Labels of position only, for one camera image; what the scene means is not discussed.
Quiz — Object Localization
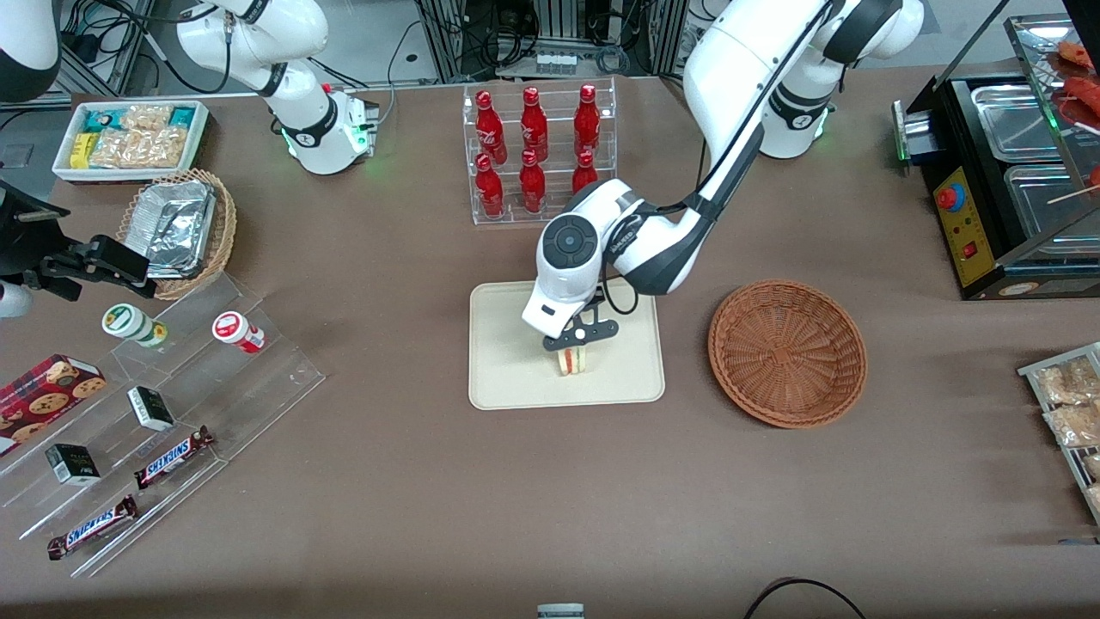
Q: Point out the white snack bin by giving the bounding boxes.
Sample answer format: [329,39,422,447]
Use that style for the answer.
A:
[52,100,211,185]

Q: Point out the green lid white cup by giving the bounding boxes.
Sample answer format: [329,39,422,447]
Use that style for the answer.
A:
[101,303,169,349]

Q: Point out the clear acrylic stepped shelf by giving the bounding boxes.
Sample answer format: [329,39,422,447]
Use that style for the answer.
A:
[0,273,327,579]

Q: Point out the steel pan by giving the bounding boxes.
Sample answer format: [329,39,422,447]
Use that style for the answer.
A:
[969,83,1068,165]
[1002,162,1100,241]

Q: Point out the black food warmer machine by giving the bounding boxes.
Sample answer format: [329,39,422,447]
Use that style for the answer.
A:
[892,12,1100,303]

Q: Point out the aluminium frame post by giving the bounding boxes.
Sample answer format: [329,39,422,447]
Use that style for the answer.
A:
[651,0,690,78]
[416,0,470,83]

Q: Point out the red sausage on skewer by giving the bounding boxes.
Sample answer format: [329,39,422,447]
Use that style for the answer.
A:
[1046,162,1100,208]

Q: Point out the beige plastic tray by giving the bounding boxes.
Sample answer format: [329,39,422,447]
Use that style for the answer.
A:
[467,275,667,412]

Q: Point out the black looped table cable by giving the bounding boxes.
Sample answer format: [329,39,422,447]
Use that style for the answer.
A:
[742,577,870,619]

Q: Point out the large clear cracker pack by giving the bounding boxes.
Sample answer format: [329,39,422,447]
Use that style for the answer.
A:
[89,128,188,170]

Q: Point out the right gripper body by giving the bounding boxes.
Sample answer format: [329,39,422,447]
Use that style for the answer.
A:
[0,225,49,319]

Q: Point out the triangle sandwich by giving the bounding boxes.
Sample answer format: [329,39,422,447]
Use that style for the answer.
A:
[555,343,594,378]

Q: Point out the red lid white cup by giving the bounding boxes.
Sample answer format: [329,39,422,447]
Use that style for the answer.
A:
[211,310,266,355]

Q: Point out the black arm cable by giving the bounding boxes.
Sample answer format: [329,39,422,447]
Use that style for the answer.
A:
[600,0,839,316]
[57,7,238,96]

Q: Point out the round brown wicker basket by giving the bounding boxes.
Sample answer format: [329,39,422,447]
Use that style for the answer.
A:
[707,279,869,430]

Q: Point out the small clear cracker pack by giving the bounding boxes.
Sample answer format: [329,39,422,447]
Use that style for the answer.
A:
[119,104,174,132]

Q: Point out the red cookie box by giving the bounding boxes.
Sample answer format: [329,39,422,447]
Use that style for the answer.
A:
[0,353,107,457]

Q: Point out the stack of foil trays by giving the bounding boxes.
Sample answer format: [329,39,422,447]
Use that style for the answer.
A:
[136,180,217,279]

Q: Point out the Snickers bar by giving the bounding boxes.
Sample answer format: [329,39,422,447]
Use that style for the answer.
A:
[133,425,217,491]
[46,494,139,561]

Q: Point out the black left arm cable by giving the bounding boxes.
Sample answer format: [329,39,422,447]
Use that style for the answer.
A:
[600,0,839,316]

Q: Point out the clear acrylic bottle rack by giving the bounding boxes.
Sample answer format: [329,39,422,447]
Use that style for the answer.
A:
[461,77,619,227]

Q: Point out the light wicker basket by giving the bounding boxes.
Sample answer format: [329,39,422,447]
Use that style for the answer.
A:
[117,169,238,301]

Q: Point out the tray of packaged pastries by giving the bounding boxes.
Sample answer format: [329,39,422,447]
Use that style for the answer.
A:
[1017,341,1100,527]

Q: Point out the small black box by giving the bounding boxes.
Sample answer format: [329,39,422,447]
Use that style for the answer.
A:
[126,385,176,432]
[44,443,102,487]

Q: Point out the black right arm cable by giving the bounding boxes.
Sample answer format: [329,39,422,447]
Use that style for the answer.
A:
[57,7,238,96]

